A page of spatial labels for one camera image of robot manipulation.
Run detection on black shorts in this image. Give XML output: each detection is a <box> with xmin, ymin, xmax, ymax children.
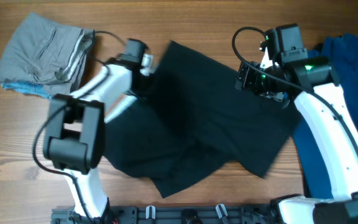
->
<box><xmin>104</xmin><ymin>42</ymin><xmax>300</xmax><ymax>197</ymax></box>

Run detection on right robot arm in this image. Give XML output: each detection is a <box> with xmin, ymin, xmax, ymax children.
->
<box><xmin>235</xmin><ymin>24</ymin><xmax>358</xmax><ymax>223</ymax></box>

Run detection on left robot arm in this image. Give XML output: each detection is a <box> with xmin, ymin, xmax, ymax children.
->
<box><xmin>41</xmin><ymin>39</ymin><xmax>153</xmax><ymax>223</ymax></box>

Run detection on blue t-shirt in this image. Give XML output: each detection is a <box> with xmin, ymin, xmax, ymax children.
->
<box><xmin>293</xmin><ymin>34</ymin><xmax>358</xmax><ymax>199</ymax></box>

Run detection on folded light blue garment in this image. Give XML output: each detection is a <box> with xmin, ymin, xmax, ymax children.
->
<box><xmin>1</xmin><ymin>82</ymin><xmax>52</xmax><ymax>99</ymax></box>

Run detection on folded grey shorts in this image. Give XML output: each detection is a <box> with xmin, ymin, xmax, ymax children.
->
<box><xmin>0</xmin><ymin>13</ymin><xmax>95</xmax><ymax>97</ymax></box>

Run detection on right black cable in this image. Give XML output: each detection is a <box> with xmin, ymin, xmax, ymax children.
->
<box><xmin>231</xmin><ymin>26</ymin><xmax>358</xmax><ymax>215</ymax></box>

